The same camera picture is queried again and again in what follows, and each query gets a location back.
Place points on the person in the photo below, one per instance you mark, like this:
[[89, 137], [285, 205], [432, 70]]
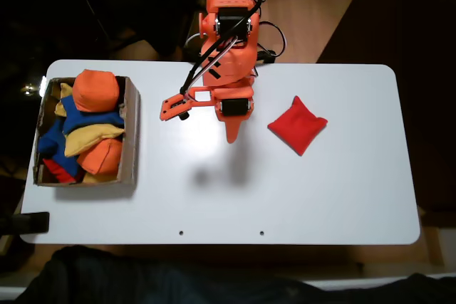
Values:
[[178, 282]]

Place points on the orange camera mount with camera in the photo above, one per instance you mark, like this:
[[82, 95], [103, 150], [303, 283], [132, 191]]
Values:
[[174, 106]]

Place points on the wooden table leg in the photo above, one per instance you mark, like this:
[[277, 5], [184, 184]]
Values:
[[432, 243]]

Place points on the blue bean bag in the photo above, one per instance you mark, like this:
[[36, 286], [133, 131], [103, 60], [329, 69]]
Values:
[[87, 119], [53, 142]]

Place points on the black table clamp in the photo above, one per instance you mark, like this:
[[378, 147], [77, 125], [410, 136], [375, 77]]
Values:
[[33, 223]]

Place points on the small red bean bag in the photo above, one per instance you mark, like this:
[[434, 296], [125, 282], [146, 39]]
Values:
[[58, 172]]

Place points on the large yellow bean bag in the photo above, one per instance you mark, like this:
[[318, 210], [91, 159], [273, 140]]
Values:
[[89, 138]]

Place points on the brown cardboard box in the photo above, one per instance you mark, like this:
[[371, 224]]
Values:
[[130, 133]]

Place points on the large red bean bag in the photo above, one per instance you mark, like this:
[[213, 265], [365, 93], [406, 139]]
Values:
[[297, 126]]

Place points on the large orange bean bag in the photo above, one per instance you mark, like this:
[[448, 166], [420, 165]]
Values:
[[95, 90]]

